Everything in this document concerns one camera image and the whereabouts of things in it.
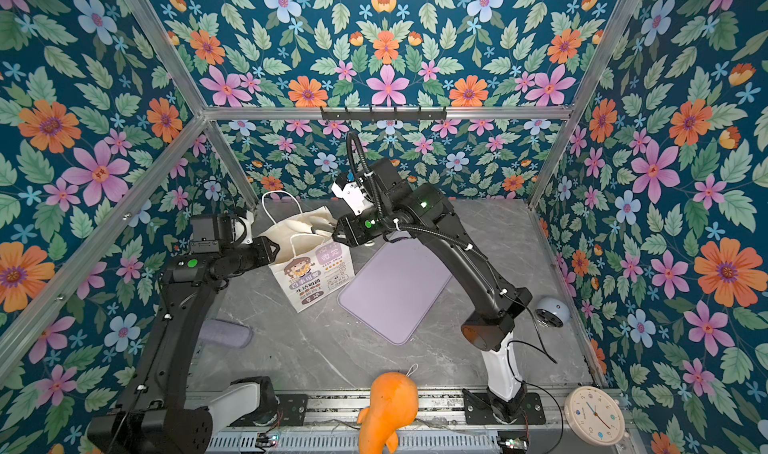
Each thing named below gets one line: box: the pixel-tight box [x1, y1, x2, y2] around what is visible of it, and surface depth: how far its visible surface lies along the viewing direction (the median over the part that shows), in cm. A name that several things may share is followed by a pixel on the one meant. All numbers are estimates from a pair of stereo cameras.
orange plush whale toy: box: [356, 372, 419, 454], surface depth 69 cm
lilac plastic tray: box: [337, 238, 453, 346], surface depth 95 cm
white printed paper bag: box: [257, 190, 355, 313], surface depth 82 cm
